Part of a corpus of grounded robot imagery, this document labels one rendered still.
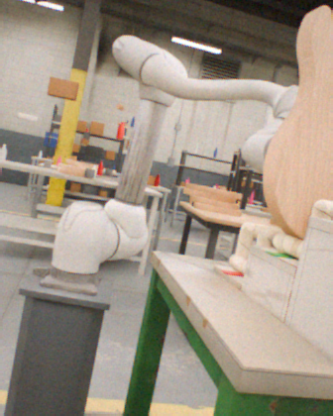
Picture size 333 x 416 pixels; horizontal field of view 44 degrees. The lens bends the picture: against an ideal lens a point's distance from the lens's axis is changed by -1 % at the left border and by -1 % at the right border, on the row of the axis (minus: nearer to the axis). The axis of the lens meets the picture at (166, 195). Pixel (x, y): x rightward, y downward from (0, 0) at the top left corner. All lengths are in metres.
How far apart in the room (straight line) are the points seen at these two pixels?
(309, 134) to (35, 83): 11.25
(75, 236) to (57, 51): 10.78
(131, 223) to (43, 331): 0.45
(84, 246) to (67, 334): 0.27
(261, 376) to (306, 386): 0.06
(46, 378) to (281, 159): 1.02
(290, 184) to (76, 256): 0.80
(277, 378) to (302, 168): 0.35
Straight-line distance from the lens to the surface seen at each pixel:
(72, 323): 1.33
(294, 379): 0.53
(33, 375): 1.42
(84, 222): 1.31
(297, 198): 0.72
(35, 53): 11.97
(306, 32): 0.76
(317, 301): 0.62
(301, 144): 0.71
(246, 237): 0.92
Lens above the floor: 1.12
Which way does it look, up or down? 3 degrees down
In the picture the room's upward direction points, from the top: 12 degrees clockwise
